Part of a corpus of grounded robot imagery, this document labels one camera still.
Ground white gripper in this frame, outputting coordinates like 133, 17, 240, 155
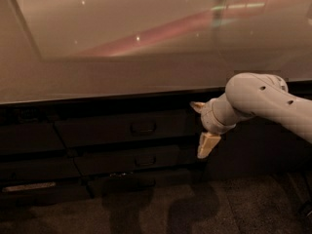
190, 97, 236, 159

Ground dark top drawer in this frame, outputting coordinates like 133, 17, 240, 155
56, 109, 201, 147

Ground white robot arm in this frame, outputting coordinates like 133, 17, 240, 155
190, 73, 312, 159

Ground dark middle drawer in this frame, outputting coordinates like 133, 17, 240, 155
74, 145, 203, 176

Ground dark left cabinet drawers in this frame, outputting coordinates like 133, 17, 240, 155
0, 106, 90, 208

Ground top drawer handle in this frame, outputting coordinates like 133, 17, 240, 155
130, 121, 156, 136

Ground drawer handle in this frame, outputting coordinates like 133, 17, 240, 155
130, 121, 156, 136
135, 156, 156, 167

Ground middle drawer handle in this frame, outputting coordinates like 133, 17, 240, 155
135, 156, 156, 167

